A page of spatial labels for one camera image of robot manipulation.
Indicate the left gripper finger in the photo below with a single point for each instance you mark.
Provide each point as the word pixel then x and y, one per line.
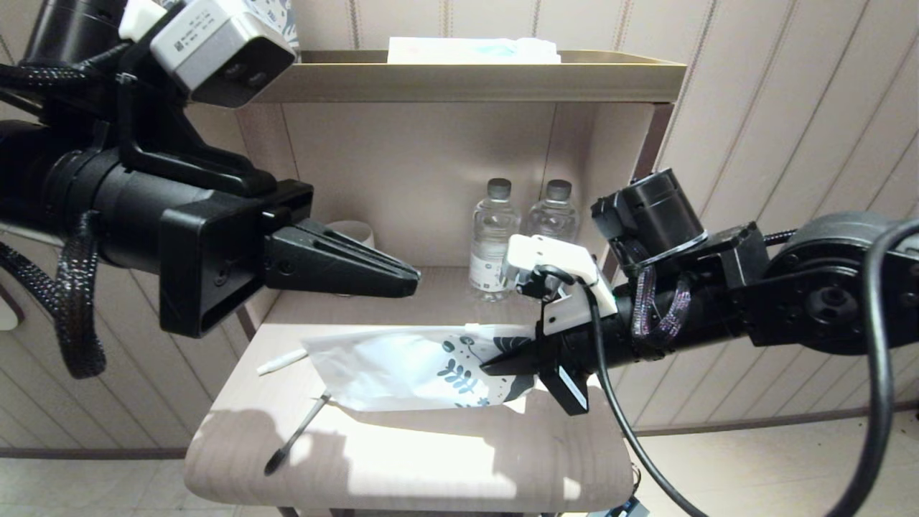
pixel 323 276
pixel 337 248

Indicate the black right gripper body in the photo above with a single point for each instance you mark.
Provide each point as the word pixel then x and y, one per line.
pixel 567 373

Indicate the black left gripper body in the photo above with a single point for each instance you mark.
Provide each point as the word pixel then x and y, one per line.
pixel 208 266

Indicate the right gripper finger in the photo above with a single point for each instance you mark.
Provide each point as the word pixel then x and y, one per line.
pixel 517 368
pixel 528 355

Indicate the small white toothpaste tube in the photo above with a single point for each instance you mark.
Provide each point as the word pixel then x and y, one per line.
pixel 281 362

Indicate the white blue floral pouch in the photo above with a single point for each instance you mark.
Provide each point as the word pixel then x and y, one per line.
pixel 388 370

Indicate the grey toothbrush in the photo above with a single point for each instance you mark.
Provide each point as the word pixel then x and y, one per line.
pixel 291 441

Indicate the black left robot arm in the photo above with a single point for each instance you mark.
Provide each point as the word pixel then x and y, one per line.
pixel 72 194

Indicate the white ribbed mug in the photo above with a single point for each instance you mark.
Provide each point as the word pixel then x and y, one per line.
pixel 355 231

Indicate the beige wooden shelf unit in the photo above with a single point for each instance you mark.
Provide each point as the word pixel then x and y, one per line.
pixel 431 179

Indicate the clear water bottle grey cap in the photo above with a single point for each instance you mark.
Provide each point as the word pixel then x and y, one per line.
pixel 556 215
pixel 492 230

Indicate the black blue-edged device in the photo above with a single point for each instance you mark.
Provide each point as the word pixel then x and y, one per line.
pixel 621 508

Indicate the white blue flat packet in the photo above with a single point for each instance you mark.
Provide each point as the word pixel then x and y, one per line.
pixel 467 50

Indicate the white right camera bracket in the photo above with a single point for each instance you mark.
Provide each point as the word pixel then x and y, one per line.
pixel 574 316

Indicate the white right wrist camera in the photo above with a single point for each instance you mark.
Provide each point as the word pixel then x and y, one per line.
pixel 546 255

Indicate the black left camera bracket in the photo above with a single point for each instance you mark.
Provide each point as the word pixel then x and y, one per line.
pixel 154 154

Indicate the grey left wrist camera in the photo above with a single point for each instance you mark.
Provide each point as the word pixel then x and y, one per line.
pixel 215 43

